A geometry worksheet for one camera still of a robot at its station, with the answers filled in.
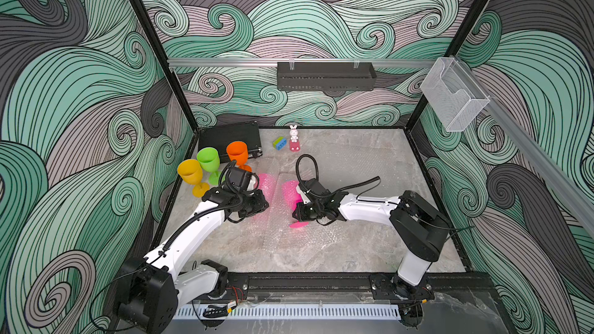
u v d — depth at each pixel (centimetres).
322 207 69
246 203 68
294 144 114
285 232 85
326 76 97
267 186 90
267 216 83
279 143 111
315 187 70
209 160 88
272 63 94
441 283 74
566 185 53
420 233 46
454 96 77
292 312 70
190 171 85
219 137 122
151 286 38
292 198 85
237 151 93
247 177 66
